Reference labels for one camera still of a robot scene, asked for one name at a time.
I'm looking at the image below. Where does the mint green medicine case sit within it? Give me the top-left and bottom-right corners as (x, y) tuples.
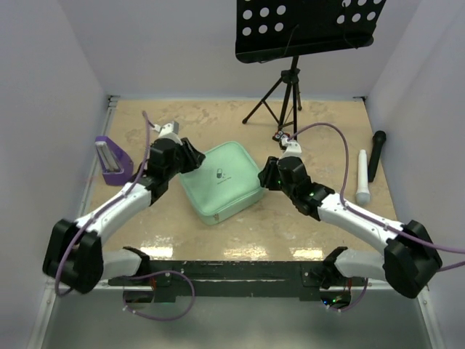
(179, 141), (264, 225)

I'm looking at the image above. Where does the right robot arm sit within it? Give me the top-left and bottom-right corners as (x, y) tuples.
(258, 156), (442, 299)

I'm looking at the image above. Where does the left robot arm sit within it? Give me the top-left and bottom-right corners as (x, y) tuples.
(42, 138), (206, 294)

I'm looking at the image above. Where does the red owl toy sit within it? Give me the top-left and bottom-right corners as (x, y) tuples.
(272, 130), (290, 143)

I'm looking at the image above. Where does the purple metronome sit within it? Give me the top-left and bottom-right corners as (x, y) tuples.
(94, 135), (134, 186)

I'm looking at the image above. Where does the white microphone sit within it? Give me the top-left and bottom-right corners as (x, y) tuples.
(355, 149), (371, 206)

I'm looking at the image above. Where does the black microphone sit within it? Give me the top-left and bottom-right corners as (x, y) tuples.
(368, 130), (387, 182)

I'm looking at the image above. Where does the black music stand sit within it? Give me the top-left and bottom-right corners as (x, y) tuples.
(235, 0), (389, 160)

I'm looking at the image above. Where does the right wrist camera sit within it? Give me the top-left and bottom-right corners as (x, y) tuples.
(280, 139), (302, 159)

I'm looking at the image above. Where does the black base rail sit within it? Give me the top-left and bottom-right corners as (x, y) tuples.
(108, 260), (366, 303)

